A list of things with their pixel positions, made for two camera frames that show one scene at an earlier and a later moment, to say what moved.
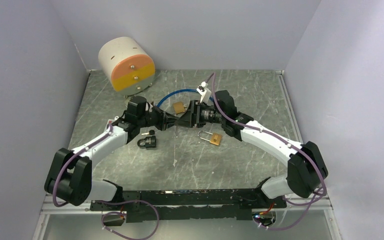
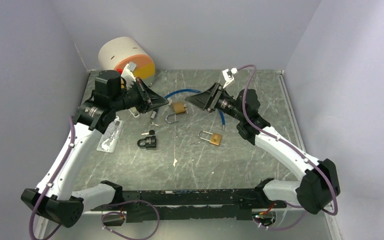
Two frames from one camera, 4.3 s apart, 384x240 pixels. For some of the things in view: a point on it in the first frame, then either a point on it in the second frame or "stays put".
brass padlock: (179, 107) stays put
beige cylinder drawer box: (130, 68) stays put
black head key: (150, 132) stays put
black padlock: (150, 142) stays put
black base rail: (192, 205) stays put
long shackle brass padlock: (215, 138) stays put
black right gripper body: (204, 114) → (220, 101)
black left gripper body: (157, 118) → (137, 97)
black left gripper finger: (170, 120) → (158, 101)
